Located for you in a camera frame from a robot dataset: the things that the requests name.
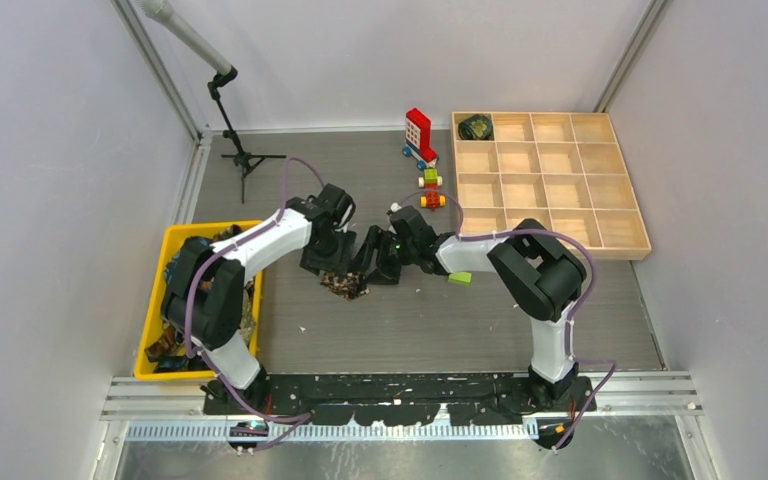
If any brown floral tie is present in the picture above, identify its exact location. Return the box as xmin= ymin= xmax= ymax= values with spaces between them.
xmin=320 ymin=272 xmax=369 ymax=301

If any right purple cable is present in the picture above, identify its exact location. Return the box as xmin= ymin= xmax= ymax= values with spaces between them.
xmin=389 ymin=191 xmax=617 ymax=454

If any red yellow toy block car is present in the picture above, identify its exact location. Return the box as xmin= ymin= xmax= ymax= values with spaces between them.
xmin=418 ymin=168 xmax=447 ymax=210

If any grey microphone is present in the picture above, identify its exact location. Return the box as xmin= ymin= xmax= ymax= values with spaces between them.
xmin=137 ymin=0 xmax=237 ymax=77

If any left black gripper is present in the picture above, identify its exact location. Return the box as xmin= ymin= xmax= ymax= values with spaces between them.
xmin=302 ymin=226 xmax=355 ymax=279

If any red white toy block tower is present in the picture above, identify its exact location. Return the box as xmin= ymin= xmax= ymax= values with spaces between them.
xmin=402 ymin=108 xmax=439 ymax=171

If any wooden compartment tray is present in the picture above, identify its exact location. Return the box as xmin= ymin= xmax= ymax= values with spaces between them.
xmin=451 ymin=112 xmax=652 ymax=261

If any pile of ties in bin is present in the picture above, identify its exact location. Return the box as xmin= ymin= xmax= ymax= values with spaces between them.
xmin=144 ymin=225 xmax=263 ymax=373

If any aluminium frame rail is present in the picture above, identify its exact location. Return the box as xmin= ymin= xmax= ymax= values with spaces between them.
xmin=100 ymin=370 xmax=703 ymax=421

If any yellow plastic bin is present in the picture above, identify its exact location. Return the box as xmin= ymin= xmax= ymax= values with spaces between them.
xmin=133 ymin=220 xmax=261 ymax=382

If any rolled dark green tie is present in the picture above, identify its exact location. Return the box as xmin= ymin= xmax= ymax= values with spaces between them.
xmin=457 ymin=114 xmax=494 ymax=141

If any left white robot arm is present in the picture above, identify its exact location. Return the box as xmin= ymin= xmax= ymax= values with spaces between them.
xmin=160 ymin=184 xmax=356 ymax=414

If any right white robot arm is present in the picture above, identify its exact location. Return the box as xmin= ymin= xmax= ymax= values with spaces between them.
xmin=348 ymin=207 xmax=587 ymax=411

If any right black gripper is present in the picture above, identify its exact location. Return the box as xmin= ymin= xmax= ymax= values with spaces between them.
xmin=347 ymin=225 xmax=418 ymax=286

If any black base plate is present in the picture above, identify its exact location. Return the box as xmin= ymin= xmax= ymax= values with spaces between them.
xmin=203 ymin=372 xmax=597 ymax=429

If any green toy block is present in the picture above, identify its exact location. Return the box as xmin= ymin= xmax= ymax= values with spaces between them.
xmin=448 ymin=272 xmax=472 ymax=285

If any black microphone stand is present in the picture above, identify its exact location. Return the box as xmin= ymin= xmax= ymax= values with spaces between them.
xmin=207 ymin=66 xmax=287 ymax=204

